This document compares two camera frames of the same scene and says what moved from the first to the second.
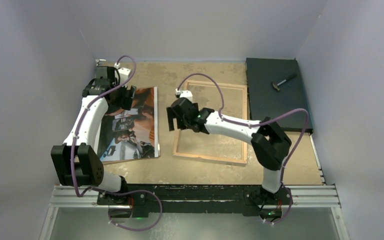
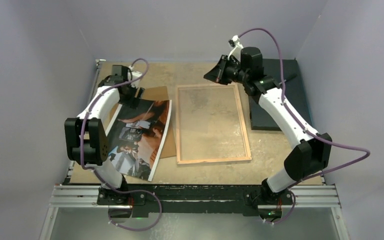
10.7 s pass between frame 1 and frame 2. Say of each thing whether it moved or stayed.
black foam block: stayed
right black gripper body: moved
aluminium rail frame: stayed
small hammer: stayed
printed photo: moved
